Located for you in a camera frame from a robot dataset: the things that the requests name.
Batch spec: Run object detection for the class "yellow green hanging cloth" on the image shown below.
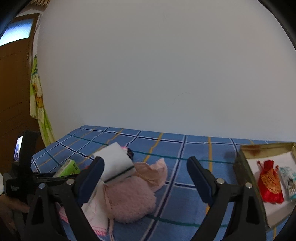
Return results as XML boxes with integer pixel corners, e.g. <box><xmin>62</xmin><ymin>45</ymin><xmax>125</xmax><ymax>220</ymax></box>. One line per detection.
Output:
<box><xmin>29</xmin><ymin>55</ymin><xmax>56</xmax><ymax>147</ymax></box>

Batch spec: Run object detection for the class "white sponge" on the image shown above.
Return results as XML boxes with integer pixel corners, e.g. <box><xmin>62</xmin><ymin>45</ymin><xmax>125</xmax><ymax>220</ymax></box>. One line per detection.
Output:
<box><xmin>92</xmin><ymin>142</ymin><xmax>136</xmax><ymax>184</ymax></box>

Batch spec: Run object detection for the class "frosted glass window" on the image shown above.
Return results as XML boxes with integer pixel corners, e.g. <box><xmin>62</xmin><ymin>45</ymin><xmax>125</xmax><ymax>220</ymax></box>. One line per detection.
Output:
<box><xmin>0</xmin><ymin>18</ymin><xmax>34</xmax><ymax>47</ymax></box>

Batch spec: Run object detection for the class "person's left hand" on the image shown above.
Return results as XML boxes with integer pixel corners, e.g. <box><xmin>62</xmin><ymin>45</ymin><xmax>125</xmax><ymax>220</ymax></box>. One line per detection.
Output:
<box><xmin>0</xmin><ymin>194</ymin><xmax>30</xmax><ymax>214</ymax></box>

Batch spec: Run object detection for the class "cotton swab packet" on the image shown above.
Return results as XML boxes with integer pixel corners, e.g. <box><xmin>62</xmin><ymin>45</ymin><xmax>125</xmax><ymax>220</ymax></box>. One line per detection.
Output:
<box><xmin>279</xmin><ymin>166</ymin><xmax>296</xmax><ymax>200</ymax></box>

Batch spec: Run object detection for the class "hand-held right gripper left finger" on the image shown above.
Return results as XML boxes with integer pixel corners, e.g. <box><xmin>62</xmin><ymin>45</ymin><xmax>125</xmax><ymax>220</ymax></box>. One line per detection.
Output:
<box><xmin>24</xmin><ymin>156</ymin><xmax>105</xmax><ymax>241</ymax></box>

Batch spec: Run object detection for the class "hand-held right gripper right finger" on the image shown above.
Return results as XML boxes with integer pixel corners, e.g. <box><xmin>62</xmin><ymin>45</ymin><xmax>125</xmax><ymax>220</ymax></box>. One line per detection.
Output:
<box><xmin>186</xmin><ymin>156</ymin><xmax>269</xmax><ymax>241</ymax></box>

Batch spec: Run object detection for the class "brown wooden door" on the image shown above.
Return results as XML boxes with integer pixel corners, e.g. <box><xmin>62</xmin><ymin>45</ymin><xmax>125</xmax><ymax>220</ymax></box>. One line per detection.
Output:
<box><xmin>0</xmin><ymin>13</ymin><xmax>46</xmax><ymax>173</ymax></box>

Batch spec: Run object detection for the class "white towel with pink trim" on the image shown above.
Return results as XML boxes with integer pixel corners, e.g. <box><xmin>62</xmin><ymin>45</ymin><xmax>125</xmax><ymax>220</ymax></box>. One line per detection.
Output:
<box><xmin>59</xmin><ymin>178</ymin><xmax>110</xmax><ymax>237</ymax></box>

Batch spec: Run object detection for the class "peach thin cloth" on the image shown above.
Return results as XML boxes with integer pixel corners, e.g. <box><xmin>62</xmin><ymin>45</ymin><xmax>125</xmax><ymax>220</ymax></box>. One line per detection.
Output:
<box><xmin>134</xmin><ymin>158</ymin><xmax>168</xmax><ymax>193</ymax></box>

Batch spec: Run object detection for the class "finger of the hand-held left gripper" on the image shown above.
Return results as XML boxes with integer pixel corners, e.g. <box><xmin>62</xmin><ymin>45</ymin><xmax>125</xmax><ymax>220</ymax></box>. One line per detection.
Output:
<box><xmin>32</xmin><ymin>171</ymin><xmax>80</xmax><ymax>186</ymax></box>

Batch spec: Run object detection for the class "green tissue packet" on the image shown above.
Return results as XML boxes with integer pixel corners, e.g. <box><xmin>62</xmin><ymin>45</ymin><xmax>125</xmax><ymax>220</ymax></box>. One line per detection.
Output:
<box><xmin>53</xmin><ymin>159</ymin><xmax>80</xmax><ymax>178</ymax></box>

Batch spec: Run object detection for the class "red and gold pouch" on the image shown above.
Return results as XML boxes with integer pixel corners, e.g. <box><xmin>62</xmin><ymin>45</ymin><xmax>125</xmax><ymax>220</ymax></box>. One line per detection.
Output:
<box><xmin>256</xmin><ymin>160</ymin><xmax>284</xmax><ymax>204</ymax></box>

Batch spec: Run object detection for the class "blue plaid bed sheet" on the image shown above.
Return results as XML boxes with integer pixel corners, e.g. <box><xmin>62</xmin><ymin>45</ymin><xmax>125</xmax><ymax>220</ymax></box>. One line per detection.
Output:
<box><xmin>31</xmin><ymin>125</ymin><xmax>296</xmax><ymax>241</ymax></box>

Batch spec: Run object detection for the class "gold tin box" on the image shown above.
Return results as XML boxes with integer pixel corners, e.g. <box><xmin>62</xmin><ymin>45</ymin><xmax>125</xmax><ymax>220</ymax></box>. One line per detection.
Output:
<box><xmin>233</xmin><ymin>142</ymin><xmax>296</xmax><ymax>229</ymax></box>

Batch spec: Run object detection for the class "pink fluffy plush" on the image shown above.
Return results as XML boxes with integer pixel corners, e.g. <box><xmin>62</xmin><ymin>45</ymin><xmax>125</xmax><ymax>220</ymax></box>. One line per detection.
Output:
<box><xmin>105</xmin><ymin>173</ymin><xmax>157</xmax><ymax>224</ymax></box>

